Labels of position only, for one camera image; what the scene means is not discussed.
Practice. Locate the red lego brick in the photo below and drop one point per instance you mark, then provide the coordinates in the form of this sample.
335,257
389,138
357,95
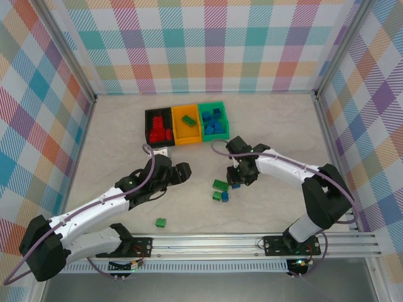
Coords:
154,136
157,122
162,133
168,134

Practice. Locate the green lego brick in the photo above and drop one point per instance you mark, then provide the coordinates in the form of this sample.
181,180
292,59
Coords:
220,185
161,222
216,196
188,120

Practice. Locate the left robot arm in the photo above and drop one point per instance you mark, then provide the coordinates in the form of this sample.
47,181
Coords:
88,210

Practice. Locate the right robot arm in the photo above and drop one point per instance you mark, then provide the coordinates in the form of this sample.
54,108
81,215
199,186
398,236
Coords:
283,166

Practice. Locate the orange plastic bin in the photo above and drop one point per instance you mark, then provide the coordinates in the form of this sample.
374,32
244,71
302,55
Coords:
189,133

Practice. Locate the green plastic bin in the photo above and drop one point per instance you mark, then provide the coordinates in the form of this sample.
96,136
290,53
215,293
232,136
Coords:
214,137

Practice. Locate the black plastic bin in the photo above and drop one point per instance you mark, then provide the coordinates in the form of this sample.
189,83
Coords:
167,114

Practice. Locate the small circuit board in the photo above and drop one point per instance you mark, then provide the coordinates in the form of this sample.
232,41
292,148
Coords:
126,266
299,263

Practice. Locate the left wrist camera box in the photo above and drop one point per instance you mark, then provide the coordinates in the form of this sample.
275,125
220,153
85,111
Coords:
163,152

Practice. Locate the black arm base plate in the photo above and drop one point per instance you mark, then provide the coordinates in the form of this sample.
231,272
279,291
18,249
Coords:
274,245
143,248

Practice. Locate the aluminium mounting rail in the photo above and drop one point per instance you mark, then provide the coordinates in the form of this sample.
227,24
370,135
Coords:
204,243

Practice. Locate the aluminium side rail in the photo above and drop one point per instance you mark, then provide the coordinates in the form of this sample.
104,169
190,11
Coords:
82,138
329,135

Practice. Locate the aluminium frame post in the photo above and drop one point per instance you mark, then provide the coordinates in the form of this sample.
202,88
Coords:
341,47
70,50

